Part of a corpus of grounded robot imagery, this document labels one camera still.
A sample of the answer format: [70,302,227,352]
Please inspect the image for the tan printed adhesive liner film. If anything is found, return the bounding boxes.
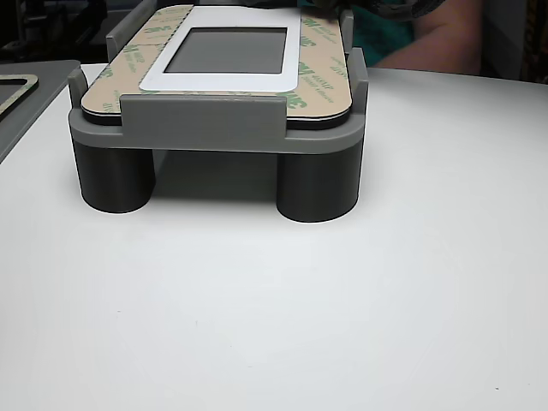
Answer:
[80,4,353,122]

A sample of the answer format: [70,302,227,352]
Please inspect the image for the person bare forearm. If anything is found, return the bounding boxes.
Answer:
[374,12,485,80]

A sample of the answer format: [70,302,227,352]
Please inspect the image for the grey fixture stand with legs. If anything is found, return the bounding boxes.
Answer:
[67,3,369,223]

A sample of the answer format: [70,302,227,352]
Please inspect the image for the white panel with rectangular window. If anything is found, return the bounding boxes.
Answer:
[80,4,353,128]

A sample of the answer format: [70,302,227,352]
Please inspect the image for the teal shirt torso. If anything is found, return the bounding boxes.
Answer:
[348,0,419,66]

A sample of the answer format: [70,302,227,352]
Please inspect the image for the grey flat tray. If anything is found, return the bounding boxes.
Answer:
[0,59,82,166]

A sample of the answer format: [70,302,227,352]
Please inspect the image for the dark background equipment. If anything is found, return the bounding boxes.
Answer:
[0,0,110,63]

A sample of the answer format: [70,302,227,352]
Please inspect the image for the tan adhesive frame piece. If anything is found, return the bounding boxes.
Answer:
[0,73,39,119]

